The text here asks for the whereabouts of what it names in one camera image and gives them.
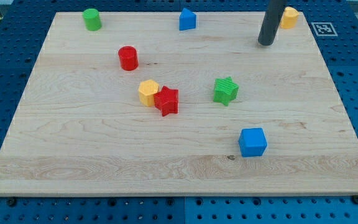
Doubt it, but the blue cube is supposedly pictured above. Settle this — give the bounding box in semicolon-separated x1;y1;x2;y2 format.
238;128;267;157

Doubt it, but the red star block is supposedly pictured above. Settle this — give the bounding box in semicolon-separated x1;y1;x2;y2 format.
154;86;179;116

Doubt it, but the yellow hexagon block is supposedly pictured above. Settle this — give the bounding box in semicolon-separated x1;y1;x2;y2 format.
138;80;159;106

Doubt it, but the green star block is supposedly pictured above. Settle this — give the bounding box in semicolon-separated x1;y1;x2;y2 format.
213;77;239;106

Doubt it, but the wooden board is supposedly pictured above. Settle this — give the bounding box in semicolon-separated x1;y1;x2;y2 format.
0;12;358;197

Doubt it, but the red cylinder block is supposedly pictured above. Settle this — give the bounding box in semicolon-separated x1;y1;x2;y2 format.
118;46;139;71

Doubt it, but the blue triangle block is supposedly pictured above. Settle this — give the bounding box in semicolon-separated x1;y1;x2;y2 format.
179;8;196;30

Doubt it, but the green cylinder block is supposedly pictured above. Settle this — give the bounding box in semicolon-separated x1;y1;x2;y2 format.
82;8;102;31

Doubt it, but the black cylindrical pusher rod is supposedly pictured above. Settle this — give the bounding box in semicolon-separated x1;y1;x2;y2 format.
257;0;287;46

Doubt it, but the yellow rounded block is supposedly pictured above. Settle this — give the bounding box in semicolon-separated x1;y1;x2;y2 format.
280;7;300;29

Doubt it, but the white fiducial marker tag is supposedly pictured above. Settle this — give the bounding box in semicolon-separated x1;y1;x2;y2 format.
311;22;337;37

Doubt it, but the black bolt left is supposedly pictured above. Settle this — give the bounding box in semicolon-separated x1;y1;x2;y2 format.
6;197;17;207

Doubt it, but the black bolt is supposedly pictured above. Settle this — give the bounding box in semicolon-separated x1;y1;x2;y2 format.
6;197;17;207
351;195;358;205

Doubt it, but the black bolt right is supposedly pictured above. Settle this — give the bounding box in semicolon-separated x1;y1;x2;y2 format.
351;195;358;205

